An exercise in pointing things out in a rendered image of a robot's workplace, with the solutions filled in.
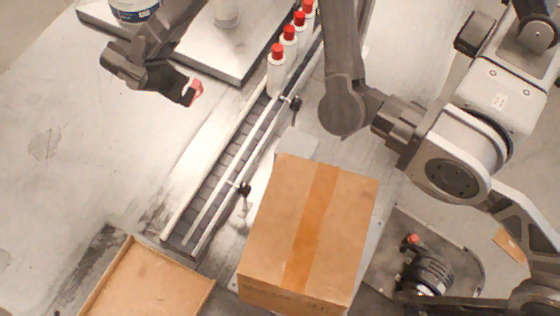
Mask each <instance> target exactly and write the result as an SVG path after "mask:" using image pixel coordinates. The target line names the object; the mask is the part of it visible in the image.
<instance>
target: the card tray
mask: <svg viewBox="0 0 560 316"><path fill-rule="evenodd" d="M215 286H216V280H214V281H212V280H211V279H208V278H205V277H203V276H201V275H200V274H199V273H197V272H195V271H193V270H191V269H189V268H187V267H185V266H184V265H183V264H181V263H179V262H177V261H175V260H173V259H170V258H169V257H167V256H165V255H163V254H161V253H159V252H158V251H156V250H155V249H153V248H151V247H149V246H147V245H146V244H144V243H143V242H141V241H139V240H137V239H135V238H134V237H133V236H132V234H131V235H129V237H128V238H127V239H126V241H125V242H124V245H123V246H122V247H121V248H120V250H119V251H118V253H117V255H116V256H115V258H114V259H113V260H112V262H111V264H110V265H109V267H108V268H107V270H106V271H105V273H104V274H103V276H102V277H101V279H100V281H99V282H98V283H97V285H96V286H95V288H94V290H93V291H92V292H91V294H90V295H89V297H88V299H87V300H86V302H84V305H83V306H82V308H80V311H79V312H78V314H77V315H76V316H198V315H199V313H200V311H201V309H202V308H203V307H204V305H205V303H206V300H207V299H208V297H209V296H210V294H211V292H212V290H214V288H215Z"/></svg>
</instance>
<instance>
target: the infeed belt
mask: <svg viewBox="0 0 560 316"><path fill-rule="evenodd" d="M317 9H318V7H317V8H316V10H315V22H314V28H313V34H314V33H315V31H316V30H317V27H318V25H319V24H320V19H319V16H318V14H317ZM313 34H312V35H313ZM321 41H322V34H321V31H320V33H319V35H318V37H317V38H316V40H315V41H314V43H313V45H312V46H311V47H310V50H309V51H308V52H307V53H306V55H305V56H304V60H303V63H302V64H301V65H299V67H298V68H297V70H296V71H295V73H294V75H293V76H292V78H290V80H289V82H288V83H287V85H286V86H285V90H284V93H283V95H282V96H285V97H287V96H288V94H289V93H290V92H291V90H292V89H293V87H294V85H295V84H296V82H297V81H298V79H299V77H300V76H301V75H302V73H303V72H304V70H305V67H306V65H307V64H308V62H309V60H311V58H312V57H313V55H314V53H315V52H316V50H317V48H318V47H319V46H320V43H321ZM271 99H272V98H271V97H269V96H268V95H267V93H266V85H265V87H264V88H263V91H262V93H260V95H259V97H258V98H257V100H256V101H255V103H254V104H253V106H252V107H251V109H250V110H249V112H248V113H247V115H246V116H245V117H244V119H243V120H242V122H241V123H240V125H239V128H238V129H237V131H236V132H235V134H234V135H233V137H232V138H231V139H230V141H229V142H228V144H227V145H226V147H225V148H224V150H223V151H222V153H221V154H220V156H219V157H218V159H217V162H216V163H215V164H214V166H213V167H212V169H211V170H210V172H209V173H208V175H207V176H206V178H205V180H204V181H203V183H201V185H200V188H199V189H198V191H197V192H196V194H195V195H194V197H193V198H192V200H191V202H189V204H188V205H187V208H186V210H185V211H184V213H183V214H182V216H181V217H180V218H179V220H178V221H177V223H176V224H175V227H174V229H173V230H172V232H170V234H169V235H168V237H167V238H166V240H165V241H164V240H163V242H164V243H166V244H167V245H170V246H173V247H175V248H177V249H179V250H180V251H181V252H183V253H185V254H187V255H189V256H190V255H192V252H193V251H194V248H195V247H196V245H197V243H198V242H199V240H200V238H202V236H203V235H204V233H205V231H206V228H207V226H208V225H209V223H211V221H212V219H213V218H214V216H215V214H216V213H217V211H218V210H219V208H220V206H221V204H222V202H223V201H224V199H225V197H226V196H227V194H228V193H229V191H230V189H231V188H232V186H229V185H227V184H225V185H223V187H222V189H221V190H220V192H219V195H218V197H217V198H216V200H215V201H214V203H213V205H211V207H210V208H209V210H208V212H207V213H206V215H205V216H204V220H203V221H202V222H201V223H200V225H199V227H198V228H197V230H196V231H195V233H194V235H193V236H192V238H191V240H190V242H189V243H188V245H187V246H186V248H185V247H183V246H182V245H181V242H182V241H183V239H184V237H185V236H186V235H187V234H188V232H189V231H190V227H191V226H192V224H193V223H194V221H196V219H197V217H198V216H199V214H200V213H201V211H202V209H203V206H204V205H205V204H206V203H207V201H208V199H209V198H210V196H211V195H212V193H213V192H214V190H215V188H216V187H217V185H218V183H219V181H220V180H221V178H222V177H223V175H224V174H225V172H226V170H227V169H228V167H229V166H230V164H231V163H232V162H233V160H234V159H235V157H236V156H237V154H238V151H239V149H240V148H241V146H242V145H243V143H244V141H245V140H246V138H248V136H249V134H250V133H251V131H252V130H253V128H254V127H255V125H256V123H257V122H258V120H259V119H260V117H261V116H262V113H263V112H264V110H265V109H266V107H267V105H268V104H269V102H270V101H271ZM284 102H285V101H283V100H281V99H278V100H277V101H276V103H275V105H274V106H273V108H272V109H271V111H270V113H269V114H268V115H267V116H266V118H265V120H264V121H263V123H262V126H261V128H260V129H259V131H258V132H257V134H256V136H255V137H254V138H253V139H252V141H251V143H250V144H249V146H248V147H247V149H246V151H245V152H244V154H243V155H242V157H241V159H240V160H239V162H238V164H237V166H236V167H235V169H234V170H233V172H232V174H231V175H230V177H229V178H228V180H229V181H232V182H234V183H235V182H236V181H237V179H238V176H239V174H240V172H241V171H242V169H243V168H244V166H245V164H246V163H247V162H248V160H249V159H250V157H251V156H252V154H253V152H254V151H255V149H256V147H257V146H258V144H259V143H260V141H261V138H262V137H263V135H264V134H265V132H266V131H267V129H268V127H269V126H270V124H271V122H272V121H273V119H274V118H275V116H276V114H278V112H279V110H280V109H281V107H282V106H283V104H284Z"/></svg>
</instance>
